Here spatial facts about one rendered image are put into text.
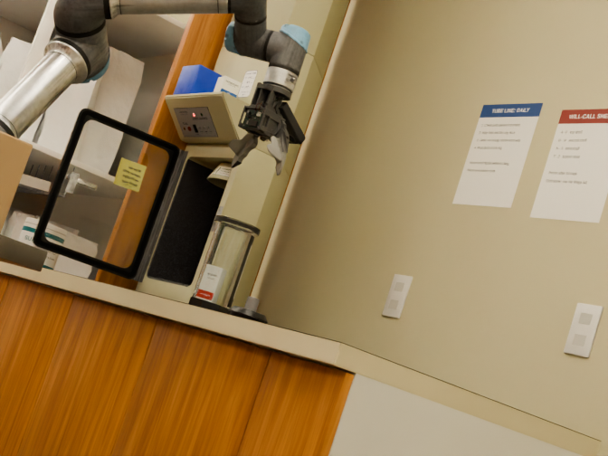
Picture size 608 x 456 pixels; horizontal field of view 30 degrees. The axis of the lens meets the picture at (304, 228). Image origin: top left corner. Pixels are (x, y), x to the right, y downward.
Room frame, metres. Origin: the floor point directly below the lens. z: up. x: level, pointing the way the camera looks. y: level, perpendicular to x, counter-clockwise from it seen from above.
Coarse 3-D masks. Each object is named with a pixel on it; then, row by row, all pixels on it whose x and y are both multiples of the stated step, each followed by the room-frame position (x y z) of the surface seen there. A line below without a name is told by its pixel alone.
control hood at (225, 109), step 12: (168, 96) 3.09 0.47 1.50; (180, 96) 3.04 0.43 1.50; (192, 96) 2.98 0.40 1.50; (204, 96) 2.93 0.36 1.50; (216, 96) 2.88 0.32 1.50; (228, 96) 2.86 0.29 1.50; (168, 108) 3.12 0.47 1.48; (216, 108) 2.91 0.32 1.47; (228, 108) 2.87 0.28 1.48; (240, 108) 2.88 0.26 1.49; (216, 120) 2.94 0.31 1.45; (228, 120) 2.89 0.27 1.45; (180, 132) 3.14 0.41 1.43; (228, 132) 2.92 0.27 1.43; (240, 132) 2.90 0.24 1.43
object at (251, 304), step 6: (246, 300) 2.49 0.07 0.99; (252, 300) 2.48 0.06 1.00; (258, 300) 2.48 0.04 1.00; (234, 306) 2.47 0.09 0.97; (246, 306) 2.48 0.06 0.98; (252, 306) 2.48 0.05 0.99; (234, 312) 2.46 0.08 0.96; (240, 312) 2.45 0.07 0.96; (246, 312) 2.45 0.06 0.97; (252, 312) 2.45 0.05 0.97; (252, 318) 2.45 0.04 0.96; (258, 318) 2.45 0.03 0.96; (264, 318) 2.47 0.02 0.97
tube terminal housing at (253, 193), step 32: (224, 64) 3.13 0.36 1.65; (256, 64) 2.99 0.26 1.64; (192, 160) 3.16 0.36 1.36; (224, 160) 3.02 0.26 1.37; (256, 160) 2.94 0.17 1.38; (288, 160) 3.08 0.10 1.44; (224, 192) 2.93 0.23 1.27; (256, 192) 2.96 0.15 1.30; (256, 224) 2.98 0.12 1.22; (256, 256) 3.09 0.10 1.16; (160, 288) 3.06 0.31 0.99; (192, 288) 2.93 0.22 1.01
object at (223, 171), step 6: (216, 168) 3.06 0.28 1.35; (222, 168) 3.03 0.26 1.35; (228, 168) 3.02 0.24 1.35; (216, 174) 3.03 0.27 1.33; (222, 174) 3.02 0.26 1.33; (228, 174) 3.01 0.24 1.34; (210, 180) 3.11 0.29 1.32; (216, 180) 3.13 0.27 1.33; (222, 180) 3.14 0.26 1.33; (222, 186) 3.15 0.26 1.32
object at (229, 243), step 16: (224, 224) 2.56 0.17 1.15; (224, 240) 2.56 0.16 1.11; (240, 240) 2.56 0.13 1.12; (208, 256) 2.57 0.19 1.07; (224, 256) 2.55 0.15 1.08; (240, 256) 2.57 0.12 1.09; (208, 272) 2.56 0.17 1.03; (224, 272) 2.56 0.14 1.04; (208, 288) 2.56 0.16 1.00; (224, 288) 2.56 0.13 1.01; (224, 304) 2.57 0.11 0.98
